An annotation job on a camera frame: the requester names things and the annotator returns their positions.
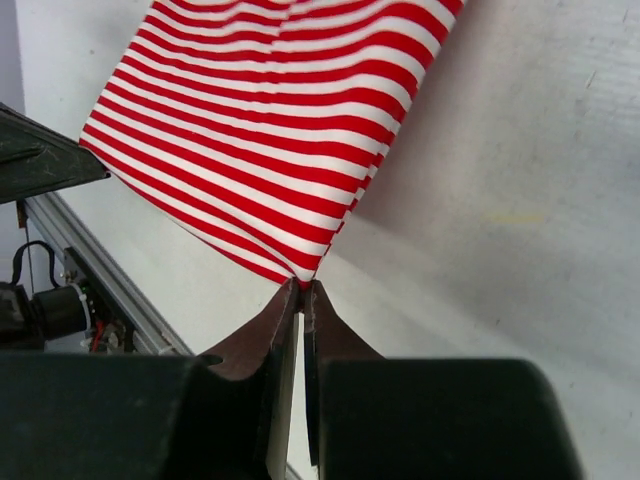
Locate red white striped tank top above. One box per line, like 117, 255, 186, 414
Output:
80, 1, 464, 285

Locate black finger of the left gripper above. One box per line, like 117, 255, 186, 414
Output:
0, 104, 109, 204

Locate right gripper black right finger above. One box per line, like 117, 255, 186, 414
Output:
304, 282, 583, 479

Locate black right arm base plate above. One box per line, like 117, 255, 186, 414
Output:
1, 240, 136, 354

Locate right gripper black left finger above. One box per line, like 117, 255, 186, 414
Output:
1, 280, 299, 479

